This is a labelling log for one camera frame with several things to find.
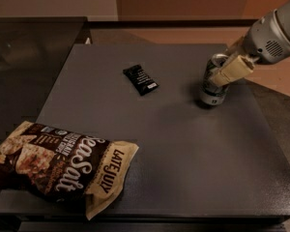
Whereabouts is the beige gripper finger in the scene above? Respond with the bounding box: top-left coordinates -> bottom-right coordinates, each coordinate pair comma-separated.
210,55 -> 255,87
224,36 -> 245,56

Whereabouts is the silver 7up soda can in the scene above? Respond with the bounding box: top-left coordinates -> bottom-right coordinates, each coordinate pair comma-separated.
198,53 -> 230,107

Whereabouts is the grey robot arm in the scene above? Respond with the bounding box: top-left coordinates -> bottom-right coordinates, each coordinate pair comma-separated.
209,0 -> 290,87

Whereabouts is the black rxbar chocolate wrapper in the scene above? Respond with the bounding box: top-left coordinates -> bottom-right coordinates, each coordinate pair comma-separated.
123,65 -> 159,96

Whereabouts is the Late July chips bag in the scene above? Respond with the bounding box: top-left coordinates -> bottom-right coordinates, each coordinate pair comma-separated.
0,121 -> 138,219

